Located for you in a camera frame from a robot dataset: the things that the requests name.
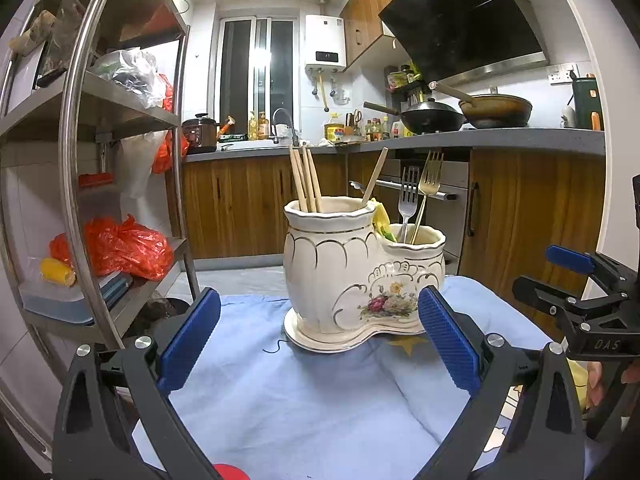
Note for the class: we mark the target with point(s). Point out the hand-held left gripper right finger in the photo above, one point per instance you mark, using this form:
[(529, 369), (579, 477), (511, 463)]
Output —
[(447, 340)]

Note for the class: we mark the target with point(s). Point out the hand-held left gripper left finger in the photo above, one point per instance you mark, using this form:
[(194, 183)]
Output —
[(190, 340)]

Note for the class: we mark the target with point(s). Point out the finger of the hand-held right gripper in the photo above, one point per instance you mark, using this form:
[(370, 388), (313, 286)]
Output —
[(567, 259), (545, 297)]

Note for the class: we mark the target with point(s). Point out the floral ceramic utensil holder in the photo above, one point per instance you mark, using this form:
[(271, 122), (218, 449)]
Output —
[(330, 270)]

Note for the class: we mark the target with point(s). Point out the gold fork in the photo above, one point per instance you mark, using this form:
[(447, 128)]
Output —
[(429, 190)]

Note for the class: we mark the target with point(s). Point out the wooden chopstick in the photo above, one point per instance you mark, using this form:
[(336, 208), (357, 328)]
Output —
[(309, 180), (303, 182), (297, 177), (315, 180), (375, 176)]

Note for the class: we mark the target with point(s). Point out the dark round bin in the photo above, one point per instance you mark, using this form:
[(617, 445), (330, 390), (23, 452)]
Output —
[(165, 312)]

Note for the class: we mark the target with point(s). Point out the wooden lower cabinets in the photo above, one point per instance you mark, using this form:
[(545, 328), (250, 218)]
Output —
[(535, 210)]

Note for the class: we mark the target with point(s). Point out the wooden cabinets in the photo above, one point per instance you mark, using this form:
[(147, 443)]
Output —
[(365, 15), (535, 210)]

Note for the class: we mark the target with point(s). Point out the black thread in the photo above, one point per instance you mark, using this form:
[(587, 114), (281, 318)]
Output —
[(274, 349)]

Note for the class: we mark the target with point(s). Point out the blue lidded container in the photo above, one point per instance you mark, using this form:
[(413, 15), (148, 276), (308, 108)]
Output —
[(116, 287)]

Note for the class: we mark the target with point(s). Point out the large red plastic bag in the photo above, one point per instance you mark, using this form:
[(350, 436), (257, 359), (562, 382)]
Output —
[(125, 250)]

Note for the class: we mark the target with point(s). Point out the translucent plastic container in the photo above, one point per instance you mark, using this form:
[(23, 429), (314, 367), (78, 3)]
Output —
[(60, 305)]

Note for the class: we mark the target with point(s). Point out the red round object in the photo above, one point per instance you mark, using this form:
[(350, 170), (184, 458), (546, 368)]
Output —
[(229, 473)]

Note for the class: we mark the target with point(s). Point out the yellow green cloth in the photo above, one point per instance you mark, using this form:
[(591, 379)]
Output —
[(382, 217)]

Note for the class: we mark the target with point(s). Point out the light blue cloth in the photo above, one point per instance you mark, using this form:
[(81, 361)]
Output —
[(310, 410)]

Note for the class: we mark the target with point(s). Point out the silver fork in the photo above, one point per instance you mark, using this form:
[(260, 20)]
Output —
[(407, 199)]

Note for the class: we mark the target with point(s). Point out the green knife block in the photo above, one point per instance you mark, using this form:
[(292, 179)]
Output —
[(586, 102)]

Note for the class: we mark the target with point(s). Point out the brown wok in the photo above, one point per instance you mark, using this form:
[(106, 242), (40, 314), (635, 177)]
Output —
[(500, 110)]

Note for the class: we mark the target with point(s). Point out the white plastic bag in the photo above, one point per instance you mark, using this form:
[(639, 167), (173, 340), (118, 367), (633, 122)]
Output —
[(140, 165)]

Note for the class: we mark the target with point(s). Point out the small red box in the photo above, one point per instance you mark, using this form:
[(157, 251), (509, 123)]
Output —
[(96, 180)]

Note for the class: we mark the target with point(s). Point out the hanging red plastic bag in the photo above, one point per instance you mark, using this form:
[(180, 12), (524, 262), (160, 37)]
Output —
[(170, 152)]

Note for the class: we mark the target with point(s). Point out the black wok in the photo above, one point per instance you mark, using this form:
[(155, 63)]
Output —
[(432, 117)]

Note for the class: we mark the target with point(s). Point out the dark red rice cooker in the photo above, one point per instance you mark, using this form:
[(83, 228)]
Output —
[(199, 135)]

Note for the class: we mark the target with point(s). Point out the orange snack packet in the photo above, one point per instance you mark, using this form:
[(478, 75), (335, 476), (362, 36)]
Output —
[(227, 125)]

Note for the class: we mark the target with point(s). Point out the yellow oil bottle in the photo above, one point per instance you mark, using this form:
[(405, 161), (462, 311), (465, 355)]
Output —
[(263, 127), (253, 130)]

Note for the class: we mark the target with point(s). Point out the row of condiment bottles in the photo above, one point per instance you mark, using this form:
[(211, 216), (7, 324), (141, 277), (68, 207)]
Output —
[(382, 130)]

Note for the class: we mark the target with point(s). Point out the yellow canister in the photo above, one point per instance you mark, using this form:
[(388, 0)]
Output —
[(334, 132)]

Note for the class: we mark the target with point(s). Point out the metal sink faucet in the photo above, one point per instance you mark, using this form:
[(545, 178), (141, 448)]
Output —
[(280, 117)]

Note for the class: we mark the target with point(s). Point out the metal shelf rack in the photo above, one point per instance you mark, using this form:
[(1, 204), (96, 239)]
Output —
[(75, 110)]

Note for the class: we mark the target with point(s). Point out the black range hood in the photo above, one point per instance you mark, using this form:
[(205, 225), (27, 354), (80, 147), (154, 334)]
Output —
[(460, 20)]

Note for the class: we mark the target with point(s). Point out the clear crumpled plastic bag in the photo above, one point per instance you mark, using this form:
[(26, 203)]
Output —
[(132, 75)]

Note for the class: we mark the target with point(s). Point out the kitchen window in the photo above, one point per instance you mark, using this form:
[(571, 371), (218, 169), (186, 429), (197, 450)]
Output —
[(260, 75)]

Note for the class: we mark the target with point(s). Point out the wooden upper cabinets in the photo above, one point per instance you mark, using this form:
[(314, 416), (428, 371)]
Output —
[(365, 15)]

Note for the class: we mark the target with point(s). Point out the white water heater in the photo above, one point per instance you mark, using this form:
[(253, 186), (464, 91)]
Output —
[(326, 40)]

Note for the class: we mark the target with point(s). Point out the dark plastic packet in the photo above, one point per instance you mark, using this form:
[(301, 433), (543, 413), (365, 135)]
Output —
[(67, 30)]

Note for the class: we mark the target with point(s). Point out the water heater flue pipe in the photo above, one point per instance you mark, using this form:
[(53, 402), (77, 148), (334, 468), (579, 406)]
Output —
[(322, 6)]

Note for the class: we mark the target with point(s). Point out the white wall socket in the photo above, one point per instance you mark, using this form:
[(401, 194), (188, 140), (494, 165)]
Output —
[(562, 74)]

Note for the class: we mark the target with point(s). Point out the wall rack of seasoning packets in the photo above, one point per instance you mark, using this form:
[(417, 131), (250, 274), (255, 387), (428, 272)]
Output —
[(405, 80)]

